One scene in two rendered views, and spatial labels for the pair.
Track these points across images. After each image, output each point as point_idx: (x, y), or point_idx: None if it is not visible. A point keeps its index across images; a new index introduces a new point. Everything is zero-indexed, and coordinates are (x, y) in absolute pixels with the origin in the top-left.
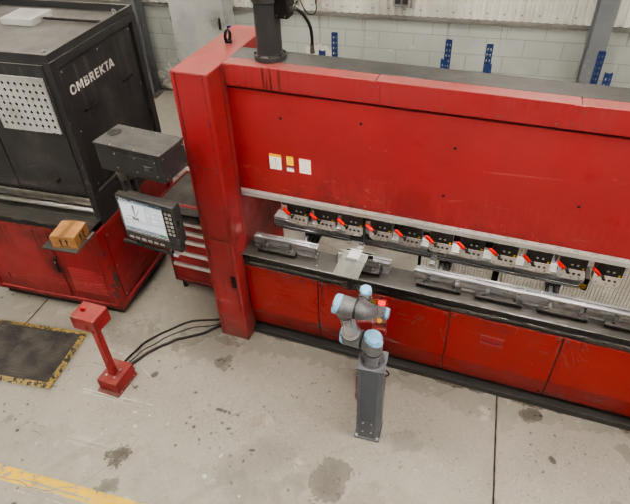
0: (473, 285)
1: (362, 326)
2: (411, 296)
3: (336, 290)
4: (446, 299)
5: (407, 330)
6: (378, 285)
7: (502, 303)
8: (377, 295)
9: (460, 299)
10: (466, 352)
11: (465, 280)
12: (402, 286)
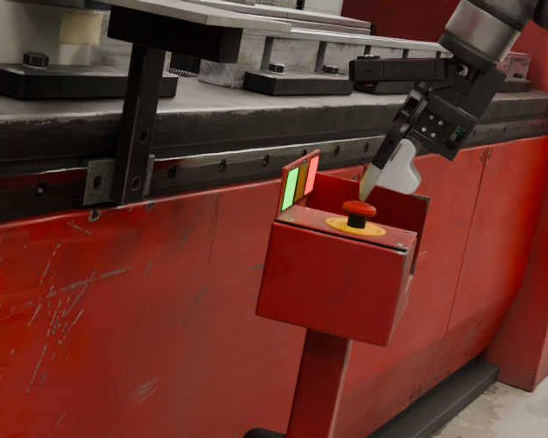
0: (346, 53)
1: (404, 282)
2: (292, 142)
3: (50, 259)
4: (368, 103)
5: (257, 358)
6: (223, 117)
7: (411, 87)
8: (209, 193)
9: (373, 99)
10: (359, 346)
11: (337, 35)
12: (264, 102)
